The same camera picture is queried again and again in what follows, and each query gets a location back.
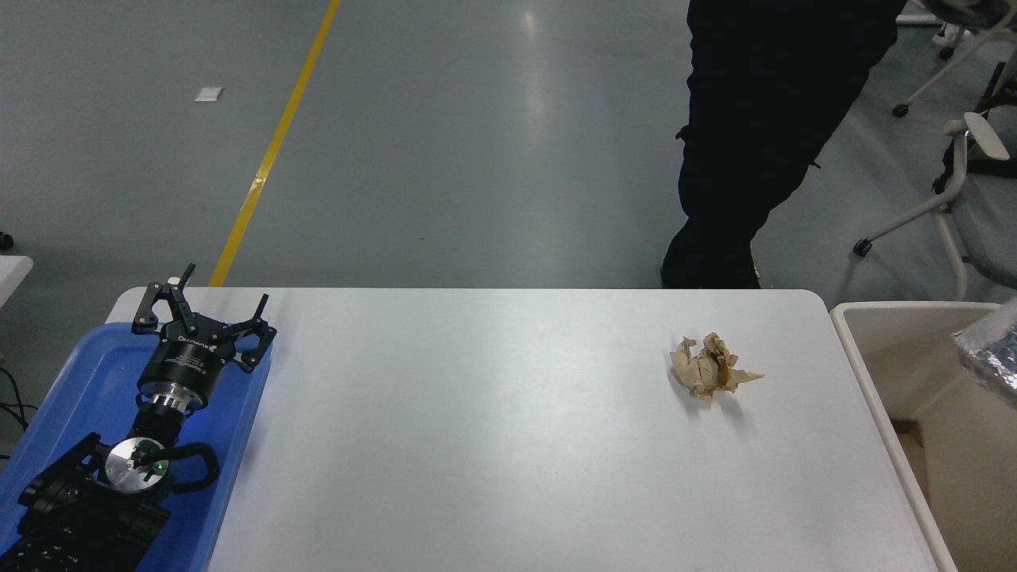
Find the blue plastic tray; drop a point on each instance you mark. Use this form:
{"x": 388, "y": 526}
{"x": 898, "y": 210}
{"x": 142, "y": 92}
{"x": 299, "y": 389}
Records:
{"x": 71, "y": 381}

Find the black chair frame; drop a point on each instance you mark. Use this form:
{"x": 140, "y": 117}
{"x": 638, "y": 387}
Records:
{"x": 977, "y": 165}

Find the person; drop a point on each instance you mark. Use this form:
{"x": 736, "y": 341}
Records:
{"x": 763, "y": 119}

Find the large pale bin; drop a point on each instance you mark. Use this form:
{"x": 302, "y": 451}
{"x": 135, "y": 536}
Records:
{"x": 914, "y": 357}

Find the white office chair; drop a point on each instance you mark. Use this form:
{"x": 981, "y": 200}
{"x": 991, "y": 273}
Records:
{"x": 989, "y": 230}

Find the silver foil tray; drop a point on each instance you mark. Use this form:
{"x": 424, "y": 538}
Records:
{"x": 993, "y": 349}

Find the crumpled tan paper ball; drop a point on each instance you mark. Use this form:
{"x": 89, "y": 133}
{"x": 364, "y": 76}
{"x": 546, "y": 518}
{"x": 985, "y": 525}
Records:
{"x": 707, "y": 367}

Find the white chair with caster base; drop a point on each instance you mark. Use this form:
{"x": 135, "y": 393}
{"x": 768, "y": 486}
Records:
{"x": 977, "y": 9}

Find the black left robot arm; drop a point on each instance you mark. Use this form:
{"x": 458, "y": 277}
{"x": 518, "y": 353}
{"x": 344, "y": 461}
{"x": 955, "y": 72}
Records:
{"x": 79, "y": 516}

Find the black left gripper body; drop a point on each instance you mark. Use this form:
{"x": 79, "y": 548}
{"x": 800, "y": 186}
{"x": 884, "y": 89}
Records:
{"x": 187, "y": 361}

